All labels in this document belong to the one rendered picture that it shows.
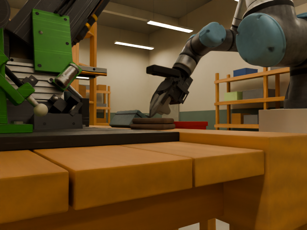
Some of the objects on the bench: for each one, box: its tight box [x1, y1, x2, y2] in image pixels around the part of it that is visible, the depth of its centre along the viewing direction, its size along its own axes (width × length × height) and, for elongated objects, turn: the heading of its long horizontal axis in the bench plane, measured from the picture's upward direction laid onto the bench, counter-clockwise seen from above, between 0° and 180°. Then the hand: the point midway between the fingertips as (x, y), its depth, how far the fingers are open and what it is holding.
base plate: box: [0, 127, 179, 151], centre depth 88 cm, size 42×110×2 cm
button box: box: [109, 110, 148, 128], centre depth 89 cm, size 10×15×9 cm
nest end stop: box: [69, 101, 83, 116], centre depth 79 cm, size 4×7×6 cm
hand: (150, 112), depth 88 cm, fingers closed
